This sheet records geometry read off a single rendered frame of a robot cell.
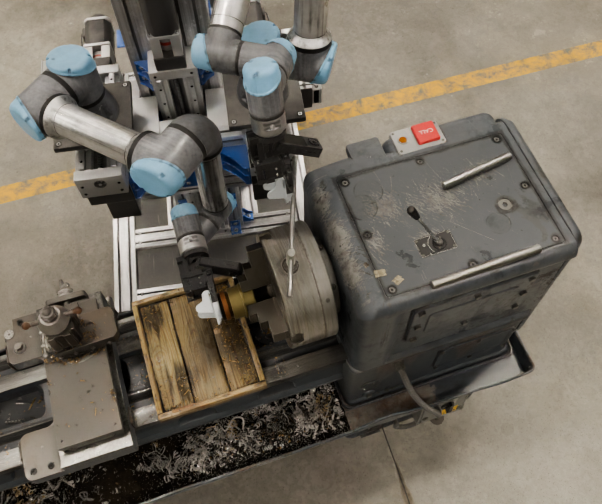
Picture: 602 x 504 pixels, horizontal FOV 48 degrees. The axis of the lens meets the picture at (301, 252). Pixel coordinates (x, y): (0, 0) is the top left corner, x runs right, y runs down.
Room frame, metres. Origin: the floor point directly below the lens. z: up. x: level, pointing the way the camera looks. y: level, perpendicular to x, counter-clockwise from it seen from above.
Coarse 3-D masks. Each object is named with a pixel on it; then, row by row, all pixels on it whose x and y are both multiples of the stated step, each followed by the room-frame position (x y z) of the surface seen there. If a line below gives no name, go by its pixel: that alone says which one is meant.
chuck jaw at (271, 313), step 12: (264, 300) 0.72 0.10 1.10; (276, 300) 0.72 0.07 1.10; (252, 312) 0.69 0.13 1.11; (264, 312) 0.69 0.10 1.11; (276, 312) 0.69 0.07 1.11; (264, 324) 0.66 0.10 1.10; (276, 324) 0.65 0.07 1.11; (276, 336) 0.62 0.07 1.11; (288, 336) 0.63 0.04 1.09; (300, 336) 0.62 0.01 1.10
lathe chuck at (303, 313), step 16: (288, 224) 0.90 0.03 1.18; (256, 240) 0.90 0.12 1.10; (272, 240) 0.83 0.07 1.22; (288, 240) 0.82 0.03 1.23; (272, 256) 0.78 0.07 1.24; (304, 256) 0.77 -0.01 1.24; (272, 272) 0.74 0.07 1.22; (304, 272) 0.74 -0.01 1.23; (304, 288) 0.70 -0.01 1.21; (288, 304) 0.67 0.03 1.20; (304, 304) 0.67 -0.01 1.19; (320, 304) 0.67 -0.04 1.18; (288, 320) 0.64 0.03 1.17; (304, 320) 0.64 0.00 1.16; (320, 320) 0.65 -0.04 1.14; (304, 336) 0.62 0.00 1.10; (320, 336) 0.63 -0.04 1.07
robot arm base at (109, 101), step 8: (104, 88) 1.31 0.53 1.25; (104, 96) 1.29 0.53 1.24; (112, 96) 1.33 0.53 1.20; (96, 104) 1.26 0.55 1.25; (104, 104) 1.28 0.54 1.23; (112, 104) 1.30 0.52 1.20; (96, 112) 1.25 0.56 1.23; (104, 112) 1.27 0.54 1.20; (112, 112) 1.28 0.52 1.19; (112, 120) 1.26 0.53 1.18
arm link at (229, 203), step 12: (180, 120) 1.04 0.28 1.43; (192, 120) 1.04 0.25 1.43; (204, 120) 1.06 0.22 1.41; (192, 132) 1.11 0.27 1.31; (204, 132) 1.02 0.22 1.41; (216, 132) 1.05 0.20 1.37; (204, 144) 1.00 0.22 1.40; (216, 144) 1.03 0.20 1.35; (216, 156) 1.03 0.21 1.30; (204, 168) 1.03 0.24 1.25; (216, 168) 1.04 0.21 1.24; (204, 180) 1.03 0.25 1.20; (216, 180) 1.04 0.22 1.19; (204, 192) 1.04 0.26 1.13; (216, 192) 1.04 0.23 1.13; (228, 192) 1.11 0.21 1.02; (204, 204) 1.04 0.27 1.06; (216, 204) 1.03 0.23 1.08; (228, 204) 1.07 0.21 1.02; (204, 216) 1.03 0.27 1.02; (216, 216) 1.03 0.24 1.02; (228, 216) 1.06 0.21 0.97
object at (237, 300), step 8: (232, 288) 0.75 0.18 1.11; (240, 288) 0.75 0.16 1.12; (224, 296) 0.73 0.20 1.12; (232, 296) 0.73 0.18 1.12; (240, 296) 0.73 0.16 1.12; (248, 296) 0.73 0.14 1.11; (224, 304) 0.71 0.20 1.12; (232, 304) 0.71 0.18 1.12; (240, 304) 0.71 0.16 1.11; (248, 304) 0.71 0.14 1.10; (224, 312) 0.69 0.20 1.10; (232, 312) 0.69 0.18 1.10; (240, 312) 0.69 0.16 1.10; (224, 320) 0.68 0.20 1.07
